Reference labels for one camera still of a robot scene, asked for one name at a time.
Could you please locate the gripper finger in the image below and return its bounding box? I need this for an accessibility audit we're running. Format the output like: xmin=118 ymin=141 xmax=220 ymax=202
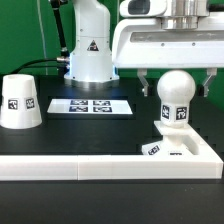
xmin=137 ymin=69 xmax=149 ymax=97
xmin=202 ymin=68 xmax=217 ymax=97

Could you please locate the white lamp bulb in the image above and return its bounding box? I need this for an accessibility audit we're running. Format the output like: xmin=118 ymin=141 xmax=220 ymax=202
xmin=157 ymin=70 xmax=196 ymax=128

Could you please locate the white marker tag plate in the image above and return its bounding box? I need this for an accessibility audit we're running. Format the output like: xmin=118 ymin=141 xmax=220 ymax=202
xmin=48 ymin=99 xmax=132 ymax=115

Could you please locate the white lamp base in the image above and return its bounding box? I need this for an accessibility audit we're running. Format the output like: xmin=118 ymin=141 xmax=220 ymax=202
xmin=141 ymin=121 xmax=198 ymax=157

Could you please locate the white L-shaped wall fence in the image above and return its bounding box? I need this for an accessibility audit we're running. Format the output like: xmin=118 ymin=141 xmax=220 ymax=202
xmin=0 ymin=130 xmax=223 ymax=181

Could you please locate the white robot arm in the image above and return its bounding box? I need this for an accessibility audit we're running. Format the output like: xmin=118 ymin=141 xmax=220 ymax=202
xmin=65 ymin=0 xmax=224 ymax=88

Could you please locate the black cable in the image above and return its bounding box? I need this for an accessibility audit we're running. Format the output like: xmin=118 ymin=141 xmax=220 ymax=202
xmin=9 ymin=58 xmax=70 ymax=75

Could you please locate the white lamp shade cone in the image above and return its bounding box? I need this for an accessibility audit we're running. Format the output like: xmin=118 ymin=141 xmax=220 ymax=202
xmin=0 ymin=74 xmax=42 ymax=129

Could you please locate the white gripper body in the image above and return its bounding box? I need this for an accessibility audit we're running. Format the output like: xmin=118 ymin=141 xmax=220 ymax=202
xmin=112 ymin=15 xmax=224 ymax=69

